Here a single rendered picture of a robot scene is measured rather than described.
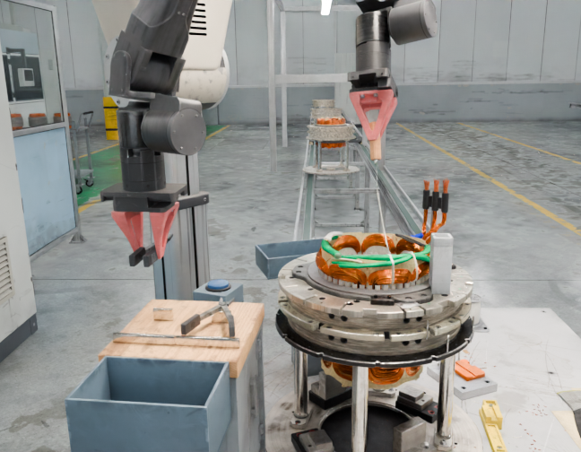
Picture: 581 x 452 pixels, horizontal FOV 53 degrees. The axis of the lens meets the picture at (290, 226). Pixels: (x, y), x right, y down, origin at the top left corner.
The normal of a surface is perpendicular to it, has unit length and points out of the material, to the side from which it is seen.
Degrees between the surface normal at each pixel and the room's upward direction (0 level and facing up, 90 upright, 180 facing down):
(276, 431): 0
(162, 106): 80
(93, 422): 90
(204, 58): 90
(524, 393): 0
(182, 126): 91
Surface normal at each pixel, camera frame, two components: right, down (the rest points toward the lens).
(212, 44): 0.77, 0.15
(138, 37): -0.59, 0.06
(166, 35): 0.64, 0.59
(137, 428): -0.13, 0.25
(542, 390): -0.01, -0.97
